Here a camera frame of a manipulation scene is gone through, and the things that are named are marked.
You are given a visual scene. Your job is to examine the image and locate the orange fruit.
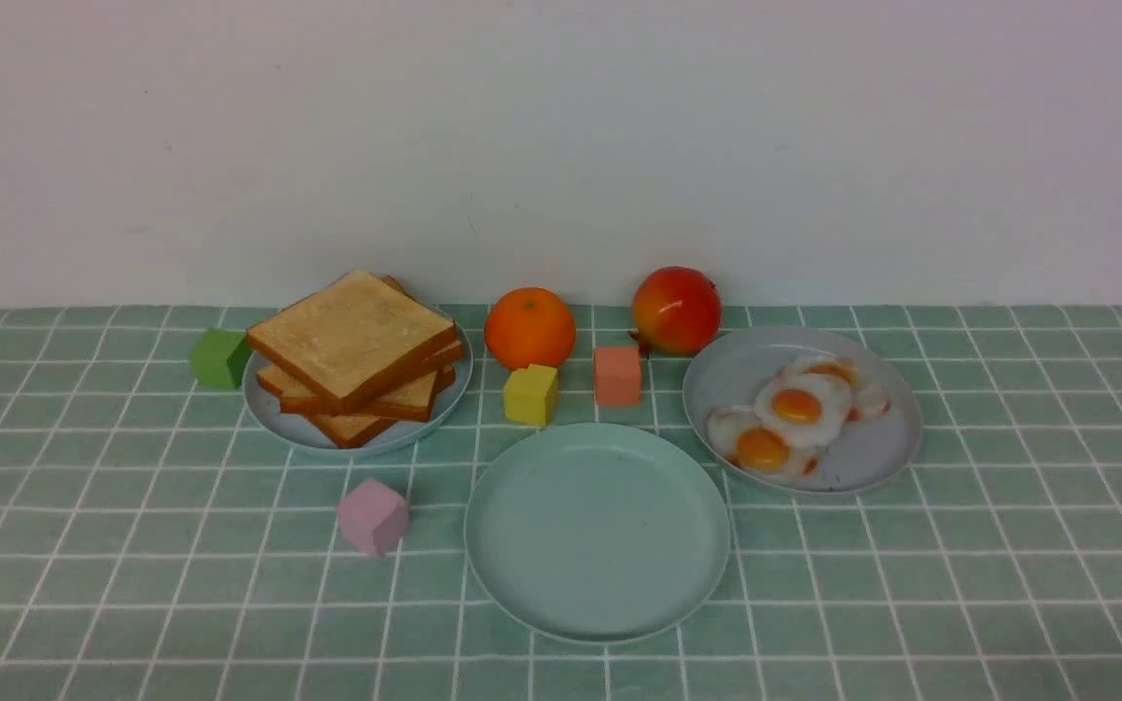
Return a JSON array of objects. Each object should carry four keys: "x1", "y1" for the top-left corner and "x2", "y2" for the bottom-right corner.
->
[{"x1": 482, "y1": 287, "x2": 578, "y2": 371}]

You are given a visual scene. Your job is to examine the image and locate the yellow cube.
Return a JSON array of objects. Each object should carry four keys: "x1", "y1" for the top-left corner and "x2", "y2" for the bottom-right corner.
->
[{"x1": 503, "y1": 365, "x2": 558, "y2": 427}]

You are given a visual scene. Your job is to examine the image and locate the salmon pink cube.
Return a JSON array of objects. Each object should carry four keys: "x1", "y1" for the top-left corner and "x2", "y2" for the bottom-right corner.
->
[{"x1": 594, "y1": 345, "x2": 643, "y2": 405}]

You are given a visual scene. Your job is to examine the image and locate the red apple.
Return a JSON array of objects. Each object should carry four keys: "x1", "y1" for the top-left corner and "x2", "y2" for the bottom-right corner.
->
[{"x1": 629, "y1": 266, "x2": 723, "y2": 356}]

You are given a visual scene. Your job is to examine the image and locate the grey egg plate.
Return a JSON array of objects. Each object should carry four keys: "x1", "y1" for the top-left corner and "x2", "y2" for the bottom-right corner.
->
[{"x1": 683, "y1": 325, "x2": 923, "y2": 496}]

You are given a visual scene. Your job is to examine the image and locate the teal centre plate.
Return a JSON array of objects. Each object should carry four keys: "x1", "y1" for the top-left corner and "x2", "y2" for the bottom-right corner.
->
[{"x1": 463, "y1": 423, "x2": 732, "y2": 646}]

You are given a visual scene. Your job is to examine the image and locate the light blue bread plate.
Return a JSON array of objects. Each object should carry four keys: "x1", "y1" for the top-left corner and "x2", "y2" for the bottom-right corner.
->
[{"x1": 242, "y1": 325, "x2": 473, "y2": 459}]

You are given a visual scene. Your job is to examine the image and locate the green cube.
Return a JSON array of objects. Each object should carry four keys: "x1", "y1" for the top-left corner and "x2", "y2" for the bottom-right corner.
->
[{"x1": 188, "y1": 328, "x2": 252, "y2": 389}]

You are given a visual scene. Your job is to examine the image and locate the green checkered tablecloth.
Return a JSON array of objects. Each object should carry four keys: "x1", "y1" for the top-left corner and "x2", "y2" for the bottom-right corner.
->
[{"x1": 0, "y1": 305, "x2": 1122, "y2": 700}]

